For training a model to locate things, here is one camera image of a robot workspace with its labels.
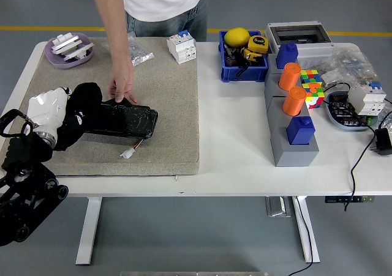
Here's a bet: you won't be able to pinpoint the person's right hand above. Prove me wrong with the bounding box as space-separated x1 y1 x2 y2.
108 58 138 105

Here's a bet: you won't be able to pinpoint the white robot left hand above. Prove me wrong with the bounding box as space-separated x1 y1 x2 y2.
26 86 85 138

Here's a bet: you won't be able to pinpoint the black rag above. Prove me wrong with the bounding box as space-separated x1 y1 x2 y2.
54 82 105 152

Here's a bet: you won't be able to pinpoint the black glossy panel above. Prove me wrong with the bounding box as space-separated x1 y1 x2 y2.
82 98 159 140

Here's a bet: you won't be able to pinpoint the table control panel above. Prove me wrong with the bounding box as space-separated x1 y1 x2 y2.
325 195 375 204

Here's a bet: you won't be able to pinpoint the clear bag of metal parts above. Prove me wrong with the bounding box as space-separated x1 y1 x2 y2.
100 32 155 66

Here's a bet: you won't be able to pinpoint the purple plastic tray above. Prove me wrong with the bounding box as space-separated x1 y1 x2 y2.
44 32 94 69

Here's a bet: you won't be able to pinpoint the grey-brown mat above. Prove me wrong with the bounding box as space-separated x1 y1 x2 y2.
2 36 202 177

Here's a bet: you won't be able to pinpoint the white circuit breaker blue switches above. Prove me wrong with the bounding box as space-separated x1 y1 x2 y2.
349 81 387 116
166 29 197 65

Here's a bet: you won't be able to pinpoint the person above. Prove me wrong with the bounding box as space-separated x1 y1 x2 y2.
121 0 211 43

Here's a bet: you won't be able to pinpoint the dark tool in bin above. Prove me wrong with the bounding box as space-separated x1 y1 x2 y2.
224 42 246 68

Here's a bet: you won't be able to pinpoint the blue plastic bin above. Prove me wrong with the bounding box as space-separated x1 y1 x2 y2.
218 29 270 83

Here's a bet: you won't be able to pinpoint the yellow ball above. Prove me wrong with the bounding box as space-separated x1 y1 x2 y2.
224 27 251 48

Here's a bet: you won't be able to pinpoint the white table leg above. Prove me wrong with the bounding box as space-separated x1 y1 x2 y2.
75 196 103 266
292 195 321 264

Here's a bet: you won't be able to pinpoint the yellow tape measure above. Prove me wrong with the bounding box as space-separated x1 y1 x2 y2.
247 35 269 54
241 48 262 63

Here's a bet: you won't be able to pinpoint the blue block with knob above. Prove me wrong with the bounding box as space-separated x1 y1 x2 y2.
286 116 316 146
275 42 299 70

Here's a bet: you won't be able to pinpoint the orange cylinder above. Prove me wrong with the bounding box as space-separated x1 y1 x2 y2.
277 62 303 92
282 86 307 117

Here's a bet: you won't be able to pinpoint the grey block holder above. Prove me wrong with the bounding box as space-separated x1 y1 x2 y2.
263 54 320 168

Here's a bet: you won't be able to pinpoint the colourful puzzle cube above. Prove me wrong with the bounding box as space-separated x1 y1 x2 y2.
300 69 324 86
301 83 326 110

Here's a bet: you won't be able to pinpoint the metal floor plate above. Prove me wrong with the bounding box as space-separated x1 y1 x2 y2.
265 196 292 218

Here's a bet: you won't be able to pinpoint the light blue tray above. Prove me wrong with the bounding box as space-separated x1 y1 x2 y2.
324 91 380 132

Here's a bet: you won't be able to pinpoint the black electronic modules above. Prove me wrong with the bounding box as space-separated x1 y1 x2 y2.
329 94 368 127

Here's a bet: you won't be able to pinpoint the clear bags of small parts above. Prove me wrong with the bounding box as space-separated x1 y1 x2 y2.
321 45 377 89

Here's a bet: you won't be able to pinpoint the black power adapter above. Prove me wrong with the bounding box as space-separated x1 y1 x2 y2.
371 128 392 157

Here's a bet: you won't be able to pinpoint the white plastic bracket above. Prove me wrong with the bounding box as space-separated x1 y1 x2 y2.
62 42 95 61
50 32 82 55

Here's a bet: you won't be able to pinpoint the white connector with coloured wires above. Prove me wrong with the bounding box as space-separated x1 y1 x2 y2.
119 138 145 160

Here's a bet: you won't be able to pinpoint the grey electrical enclosure box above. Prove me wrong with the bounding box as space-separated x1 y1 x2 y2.
265 21 334 72

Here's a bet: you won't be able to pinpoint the black floor cable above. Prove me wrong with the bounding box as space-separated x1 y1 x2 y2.
287 195 315 276

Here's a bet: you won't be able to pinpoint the black adapter cable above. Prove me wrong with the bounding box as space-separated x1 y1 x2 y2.
323 82 380 212

